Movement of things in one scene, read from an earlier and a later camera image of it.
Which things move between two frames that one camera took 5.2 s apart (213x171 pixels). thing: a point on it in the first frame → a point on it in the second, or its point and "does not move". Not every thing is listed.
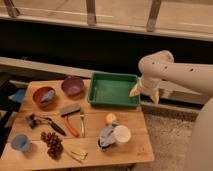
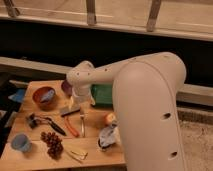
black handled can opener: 34,120 does not move
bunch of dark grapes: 53,143 does not move
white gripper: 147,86 → 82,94
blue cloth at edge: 18,96 does not move
